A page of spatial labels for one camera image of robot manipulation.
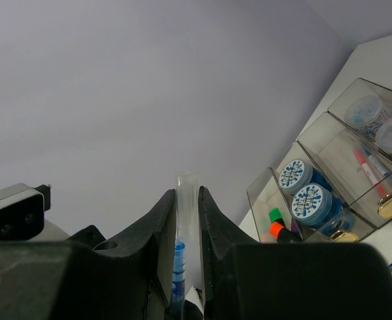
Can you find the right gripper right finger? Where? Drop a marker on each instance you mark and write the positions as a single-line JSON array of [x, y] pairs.
[[245, 279]]

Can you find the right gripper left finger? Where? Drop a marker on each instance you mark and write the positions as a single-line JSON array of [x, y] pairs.
[[127, 276]]

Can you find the blue pen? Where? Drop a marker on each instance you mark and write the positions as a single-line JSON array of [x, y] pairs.
[[186, 196]]

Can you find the orange cap black highlighter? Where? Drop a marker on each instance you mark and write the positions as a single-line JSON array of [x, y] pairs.
[[282, 234]]

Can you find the green cap black highlighter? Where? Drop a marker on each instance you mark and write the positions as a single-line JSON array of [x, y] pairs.
[[275, 215]]

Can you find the blue white tape roll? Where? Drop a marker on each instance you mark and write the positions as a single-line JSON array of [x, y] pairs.
[[299, 173], [319, 209]]

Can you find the pink white pen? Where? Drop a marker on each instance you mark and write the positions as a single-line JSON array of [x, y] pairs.
[[369, 173], [382, 170]]

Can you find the clear jar blue pins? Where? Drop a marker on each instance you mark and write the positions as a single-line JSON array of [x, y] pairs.
[[367, 114]]

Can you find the purple cap black highlighter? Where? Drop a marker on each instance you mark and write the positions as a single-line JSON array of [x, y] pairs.
[[295, 228]]

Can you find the clear compartment organizer tray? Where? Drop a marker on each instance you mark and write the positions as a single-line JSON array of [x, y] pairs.
[[328, 145]]

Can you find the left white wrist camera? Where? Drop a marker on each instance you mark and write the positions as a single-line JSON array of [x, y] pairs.
[[22, 211]]

